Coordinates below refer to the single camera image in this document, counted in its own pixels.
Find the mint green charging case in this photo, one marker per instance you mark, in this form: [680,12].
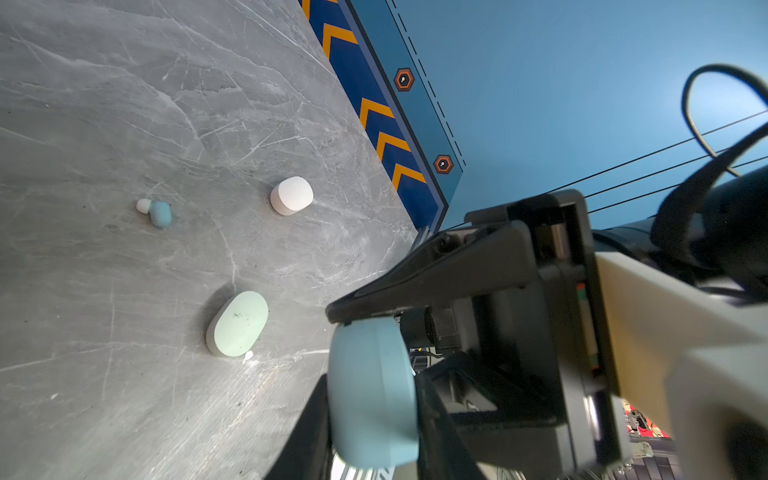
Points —
[237,326]

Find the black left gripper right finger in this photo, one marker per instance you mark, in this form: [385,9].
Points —
[442,454]

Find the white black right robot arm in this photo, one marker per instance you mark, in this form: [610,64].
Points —
[708,233]

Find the light blue charging case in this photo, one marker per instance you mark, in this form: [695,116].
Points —
[372,396]

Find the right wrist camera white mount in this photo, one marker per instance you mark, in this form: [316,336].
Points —
[696,365]

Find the white earbud charging case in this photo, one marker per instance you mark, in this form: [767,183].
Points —
[291,196]

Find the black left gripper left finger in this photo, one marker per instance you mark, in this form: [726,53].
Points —
[307,454]

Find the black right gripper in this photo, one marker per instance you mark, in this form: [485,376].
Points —
[514,309]

